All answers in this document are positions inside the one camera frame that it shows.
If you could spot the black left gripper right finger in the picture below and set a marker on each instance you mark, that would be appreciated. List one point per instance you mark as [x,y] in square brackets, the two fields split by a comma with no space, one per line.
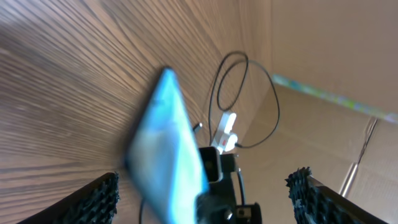
[315,203]

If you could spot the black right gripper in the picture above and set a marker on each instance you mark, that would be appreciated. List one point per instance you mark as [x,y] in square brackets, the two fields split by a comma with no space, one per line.
[224,201]

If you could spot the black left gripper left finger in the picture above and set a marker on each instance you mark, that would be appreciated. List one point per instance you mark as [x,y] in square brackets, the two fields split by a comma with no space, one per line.
[94,203]

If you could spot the Samsung Galaxy smartphone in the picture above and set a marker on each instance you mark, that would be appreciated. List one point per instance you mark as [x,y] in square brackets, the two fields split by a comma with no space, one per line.
[162,157]

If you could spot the white USB charger adapter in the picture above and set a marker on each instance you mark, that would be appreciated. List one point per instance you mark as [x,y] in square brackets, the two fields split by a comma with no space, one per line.
[227,142]

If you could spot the white power extension strip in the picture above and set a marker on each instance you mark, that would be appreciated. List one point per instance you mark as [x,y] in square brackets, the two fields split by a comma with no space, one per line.
[225,126]

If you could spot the brown cardboard backdrop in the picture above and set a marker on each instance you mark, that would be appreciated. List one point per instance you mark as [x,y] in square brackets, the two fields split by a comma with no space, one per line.
[333,109]

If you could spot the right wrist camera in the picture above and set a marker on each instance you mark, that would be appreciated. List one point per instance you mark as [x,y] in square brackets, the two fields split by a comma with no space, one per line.
[212,164]

